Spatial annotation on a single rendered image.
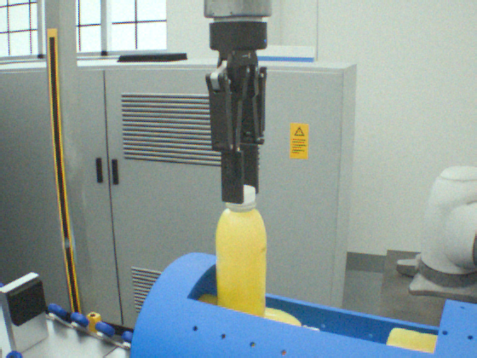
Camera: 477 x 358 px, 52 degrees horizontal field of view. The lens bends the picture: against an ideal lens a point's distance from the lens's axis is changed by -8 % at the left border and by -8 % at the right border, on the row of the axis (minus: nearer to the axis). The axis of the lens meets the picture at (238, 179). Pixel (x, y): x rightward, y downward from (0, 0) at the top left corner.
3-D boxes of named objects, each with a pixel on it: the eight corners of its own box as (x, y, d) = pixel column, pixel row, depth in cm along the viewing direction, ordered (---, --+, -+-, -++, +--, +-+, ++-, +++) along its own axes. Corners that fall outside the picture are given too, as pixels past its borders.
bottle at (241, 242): (209, 324, 75) (204, 204, 70) (231, 303, 81) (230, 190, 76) (252, 335, 72) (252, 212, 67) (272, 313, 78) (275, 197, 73)
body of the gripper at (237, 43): (227, 21, 70) (228, 87, 73) (195, 20, 63) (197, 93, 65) (278, 20, 67) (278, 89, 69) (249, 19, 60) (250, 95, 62)
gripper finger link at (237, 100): (250, 66, 65) (246, 65, 64) (244, 154, 66) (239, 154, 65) (224, 66, 67) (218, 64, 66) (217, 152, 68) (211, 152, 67)
